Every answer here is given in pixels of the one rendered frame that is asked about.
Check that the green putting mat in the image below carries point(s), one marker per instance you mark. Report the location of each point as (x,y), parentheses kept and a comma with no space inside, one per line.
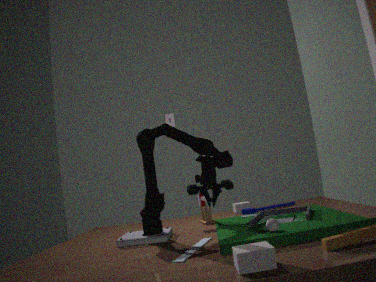
(237,228)

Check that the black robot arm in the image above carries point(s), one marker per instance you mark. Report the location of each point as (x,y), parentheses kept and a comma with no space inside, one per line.
(154,201)

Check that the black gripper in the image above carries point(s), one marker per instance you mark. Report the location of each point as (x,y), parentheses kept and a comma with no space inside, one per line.
(210,182)

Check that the white golf ball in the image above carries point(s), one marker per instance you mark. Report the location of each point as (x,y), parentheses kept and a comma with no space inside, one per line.
(272,224)

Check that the blue flat bar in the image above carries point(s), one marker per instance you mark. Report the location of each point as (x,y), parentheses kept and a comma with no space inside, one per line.
(254,210)

